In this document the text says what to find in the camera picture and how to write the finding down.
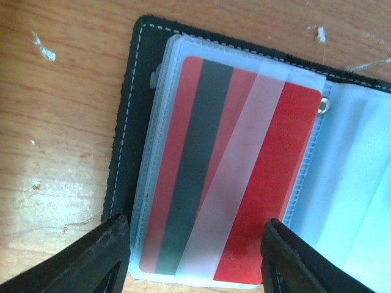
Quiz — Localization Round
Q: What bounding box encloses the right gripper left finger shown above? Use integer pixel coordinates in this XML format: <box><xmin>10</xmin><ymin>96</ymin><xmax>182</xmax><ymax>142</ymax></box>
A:
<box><xmin>1</xmin><ymin>215</ymin><xmax>130</xmax><ymax>292</ymax></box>

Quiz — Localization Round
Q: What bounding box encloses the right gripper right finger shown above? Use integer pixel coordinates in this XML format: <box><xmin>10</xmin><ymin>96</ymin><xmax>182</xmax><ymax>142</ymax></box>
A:
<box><xmin>260</xmin><ymin>218</ymin><xmax>372</xmax><ymax>292</ymax></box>

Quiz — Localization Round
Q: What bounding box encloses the red white card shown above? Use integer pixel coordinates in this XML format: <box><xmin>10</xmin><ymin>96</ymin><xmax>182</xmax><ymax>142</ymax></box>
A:
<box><xmin>130</xmin><ymin>55</ymin><xmax>325</xmax><ymax>288</ymax></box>

